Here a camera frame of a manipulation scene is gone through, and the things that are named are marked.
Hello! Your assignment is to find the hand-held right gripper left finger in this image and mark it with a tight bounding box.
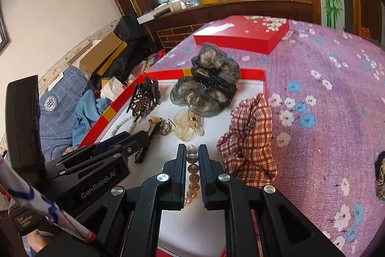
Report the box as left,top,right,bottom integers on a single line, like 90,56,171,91
74,143,187,257

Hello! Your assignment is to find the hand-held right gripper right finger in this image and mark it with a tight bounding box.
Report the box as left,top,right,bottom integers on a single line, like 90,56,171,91
198,143,346,257

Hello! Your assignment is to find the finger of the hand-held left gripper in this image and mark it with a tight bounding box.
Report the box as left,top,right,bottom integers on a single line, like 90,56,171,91
96,130,150,153
110,139,151,160

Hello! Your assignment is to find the white pearl bracelet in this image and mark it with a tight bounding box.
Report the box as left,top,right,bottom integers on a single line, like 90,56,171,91
110,115,136,138

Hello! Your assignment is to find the brown shell hair claw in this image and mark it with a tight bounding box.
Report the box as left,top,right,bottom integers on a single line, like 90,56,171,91
147,116,177,137

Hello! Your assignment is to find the clear flower hair clip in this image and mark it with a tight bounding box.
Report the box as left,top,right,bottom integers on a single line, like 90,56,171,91
173,108,205,142

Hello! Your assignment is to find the red plaid scrunchie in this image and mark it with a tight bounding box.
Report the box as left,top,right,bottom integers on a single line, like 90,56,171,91
217,93,278,188

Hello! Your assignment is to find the blue plaid cloth with emblem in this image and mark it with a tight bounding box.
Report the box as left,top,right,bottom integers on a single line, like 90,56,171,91
39,67,90,154

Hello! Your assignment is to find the black beaded hair claw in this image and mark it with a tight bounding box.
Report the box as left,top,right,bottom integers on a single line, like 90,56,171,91
128,76,162,123

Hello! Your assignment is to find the light blue cloth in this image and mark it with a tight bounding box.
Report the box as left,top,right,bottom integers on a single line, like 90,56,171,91
73,90,109,147

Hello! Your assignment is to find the white crumpled tissue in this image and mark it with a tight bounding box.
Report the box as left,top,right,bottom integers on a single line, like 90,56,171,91
100,78,126,101

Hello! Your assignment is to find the white striped rod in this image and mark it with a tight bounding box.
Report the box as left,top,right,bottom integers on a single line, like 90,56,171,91
0,155,97,244

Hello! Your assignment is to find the dark organza scrunchie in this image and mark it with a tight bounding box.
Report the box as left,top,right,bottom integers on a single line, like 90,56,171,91
170,76,239,118
190,43,242,86

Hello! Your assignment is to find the black plastic bag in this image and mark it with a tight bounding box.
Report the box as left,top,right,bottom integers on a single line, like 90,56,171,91
90,40,160,89

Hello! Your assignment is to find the colourful small box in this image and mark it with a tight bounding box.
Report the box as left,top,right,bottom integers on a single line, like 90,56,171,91
146,49,167,68

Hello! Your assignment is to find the cardboard box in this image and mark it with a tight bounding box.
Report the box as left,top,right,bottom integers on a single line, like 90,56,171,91
79,33,127,77

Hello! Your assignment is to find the black paper bag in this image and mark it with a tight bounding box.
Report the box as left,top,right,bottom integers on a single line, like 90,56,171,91
113,14,148,42

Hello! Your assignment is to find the white flat box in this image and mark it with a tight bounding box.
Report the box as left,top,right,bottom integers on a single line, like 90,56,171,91
137,4,171,24

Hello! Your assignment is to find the purple floral bedsheet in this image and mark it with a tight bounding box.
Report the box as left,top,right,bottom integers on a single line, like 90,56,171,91
144,18,385,257

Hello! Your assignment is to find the large red flat box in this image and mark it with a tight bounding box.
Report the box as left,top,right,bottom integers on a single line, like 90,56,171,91
192,15,290,54

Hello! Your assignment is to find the wooden counter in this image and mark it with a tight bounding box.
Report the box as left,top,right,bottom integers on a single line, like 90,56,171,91
141,0,314,53

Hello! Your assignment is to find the leopard print scrunchie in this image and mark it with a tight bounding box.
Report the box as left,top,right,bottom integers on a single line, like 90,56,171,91
374,152,385,201

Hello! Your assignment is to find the dark framed wall picture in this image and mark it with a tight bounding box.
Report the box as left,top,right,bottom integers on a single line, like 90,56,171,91
0,13,11,53

